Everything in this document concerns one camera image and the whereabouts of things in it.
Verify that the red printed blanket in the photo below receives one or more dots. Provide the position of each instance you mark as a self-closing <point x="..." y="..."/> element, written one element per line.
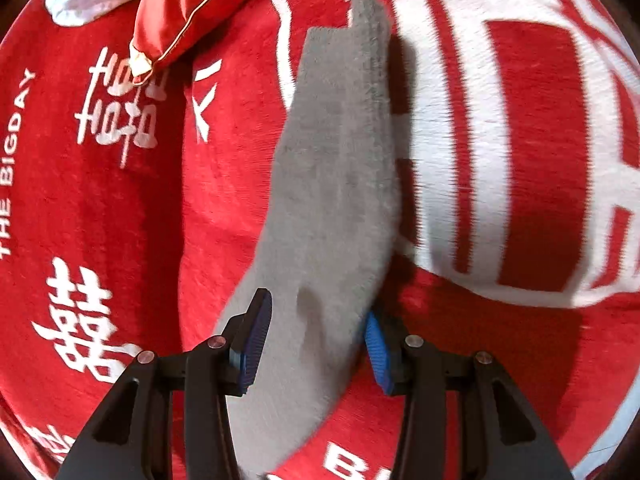
<point x="500" y="160"/>

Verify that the red satin pillow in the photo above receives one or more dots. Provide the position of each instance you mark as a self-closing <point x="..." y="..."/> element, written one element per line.
<point x="195" y="5"/>

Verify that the grey small garment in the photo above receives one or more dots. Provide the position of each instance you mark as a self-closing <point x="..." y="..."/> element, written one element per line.
<point x="335" y="200"/>

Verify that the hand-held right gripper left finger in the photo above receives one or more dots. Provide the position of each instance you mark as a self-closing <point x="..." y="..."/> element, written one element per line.
<point x="255" y="340"/>

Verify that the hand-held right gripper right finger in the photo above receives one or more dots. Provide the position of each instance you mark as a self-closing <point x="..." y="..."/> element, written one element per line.
<point x="376" y="355"/>

